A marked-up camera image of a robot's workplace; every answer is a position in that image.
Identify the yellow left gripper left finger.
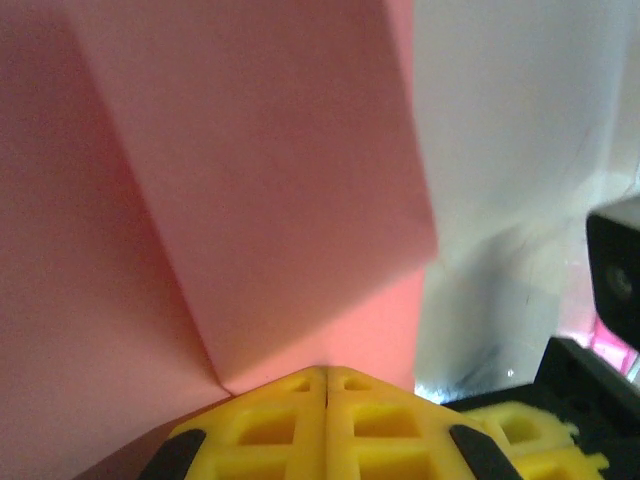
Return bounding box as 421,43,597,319
149,366,329,480

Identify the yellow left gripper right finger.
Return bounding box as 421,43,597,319
325,366,526,480

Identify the pink cloth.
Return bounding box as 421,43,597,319
0,0,441,480

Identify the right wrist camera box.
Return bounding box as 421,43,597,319
585,194,640,351

